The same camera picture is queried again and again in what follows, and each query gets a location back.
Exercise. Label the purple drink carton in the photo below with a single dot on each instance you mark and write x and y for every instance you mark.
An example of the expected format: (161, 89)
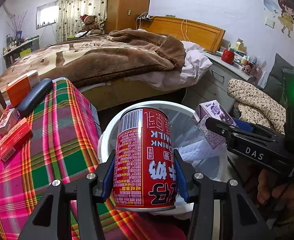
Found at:
(212, 110)

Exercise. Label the orange and white box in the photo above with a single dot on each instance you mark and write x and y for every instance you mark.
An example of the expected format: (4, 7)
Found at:
(19, 90)

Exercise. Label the yellow-green box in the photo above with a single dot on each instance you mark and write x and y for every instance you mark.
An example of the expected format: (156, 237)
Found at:
(239, 46)

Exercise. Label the person's right hand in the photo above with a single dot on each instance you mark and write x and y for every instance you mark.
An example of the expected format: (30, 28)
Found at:
(264, 187)

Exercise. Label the vase with dry branches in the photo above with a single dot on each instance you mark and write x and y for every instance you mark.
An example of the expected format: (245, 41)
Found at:
(18, 27)

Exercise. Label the plaid tablecloth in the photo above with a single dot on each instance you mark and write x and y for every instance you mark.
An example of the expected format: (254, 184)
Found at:
(49, 142)

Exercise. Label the wooden headboard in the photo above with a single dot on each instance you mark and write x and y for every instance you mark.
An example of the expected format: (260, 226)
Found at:
(202, 33)

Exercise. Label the brown fleece blanket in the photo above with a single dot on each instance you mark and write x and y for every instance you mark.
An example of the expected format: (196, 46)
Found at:
(111, 55)

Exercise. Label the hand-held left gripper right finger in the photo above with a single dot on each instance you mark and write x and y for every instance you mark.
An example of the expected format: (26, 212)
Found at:
(180, 177)

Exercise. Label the brown teddy bear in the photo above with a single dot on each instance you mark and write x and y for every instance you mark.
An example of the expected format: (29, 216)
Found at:
(90, 23)

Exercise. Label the wooden wardrobe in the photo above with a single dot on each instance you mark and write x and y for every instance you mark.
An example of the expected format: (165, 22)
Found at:
(127, 5)

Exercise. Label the white trash bin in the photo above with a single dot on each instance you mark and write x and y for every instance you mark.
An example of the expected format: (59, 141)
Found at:
(184, 127)

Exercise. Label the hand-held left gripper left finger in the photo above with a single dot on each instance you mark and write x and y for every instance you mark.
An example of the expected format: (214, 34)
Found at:
(108, 175)

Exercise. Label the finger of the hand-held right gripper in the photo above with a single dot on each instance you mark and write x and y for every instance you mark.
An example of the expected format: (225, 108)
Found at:
(219, 127)
(244, 128)

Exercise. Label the dark grey cushion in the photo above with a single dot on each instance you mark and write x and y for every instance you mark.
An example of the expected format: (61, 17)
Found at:
(277, 72)

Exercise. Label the floral quilted cloth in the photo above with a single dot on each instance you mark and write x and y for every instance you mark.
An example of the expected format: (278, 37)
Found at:
(254, 97)

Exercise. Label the red drink can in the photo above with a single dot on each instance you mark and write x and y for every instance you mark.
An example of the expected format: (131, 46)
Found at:
(137, 160)

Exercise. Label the small window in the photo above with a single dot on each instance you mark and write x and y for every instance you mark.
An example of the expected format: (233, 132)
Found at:
(46, 15)

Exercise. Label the grey nightstand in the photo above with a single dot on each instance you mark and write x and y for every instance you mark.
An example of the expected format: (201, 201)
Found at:
(219, 80)

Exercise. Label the patterned curtain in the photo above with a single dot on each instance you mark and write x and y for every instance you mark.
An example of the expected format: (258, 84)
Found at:
(79, 5)

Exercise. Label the dark blue glasses case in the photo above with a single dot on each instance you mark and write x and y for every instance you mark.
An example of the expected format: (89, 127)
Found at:
(34, 96)

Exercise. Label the white wall socket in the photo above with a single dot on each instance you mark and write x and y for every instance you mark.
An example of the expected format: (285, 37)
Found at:
(270, 22)

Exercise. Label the power strip with plugs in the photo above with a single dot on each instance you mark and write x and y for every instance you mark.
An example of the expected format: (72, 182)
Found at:
(145, 17)

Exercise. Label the white foam net sleeve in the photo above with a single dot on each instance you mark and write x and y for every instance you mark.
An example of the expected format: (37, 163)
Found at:
(199, 150)

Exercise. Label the cluttered shelf desk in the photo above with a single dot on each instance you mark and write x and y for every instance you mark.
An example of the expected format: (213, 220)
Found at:
(19, 52)

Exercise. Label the flat pink-orange box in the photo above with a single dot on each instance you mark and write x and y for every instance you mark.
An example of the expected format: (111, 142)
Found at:
(14, 140)

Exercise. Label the small red and white box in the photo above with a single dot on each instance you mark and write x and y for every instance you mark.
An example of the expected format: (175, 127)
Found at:
(6, 121)

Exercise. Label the pale pink bed sheet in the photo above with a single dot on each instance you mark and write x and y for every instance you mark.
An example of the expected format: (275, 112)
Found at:
(194, 65)

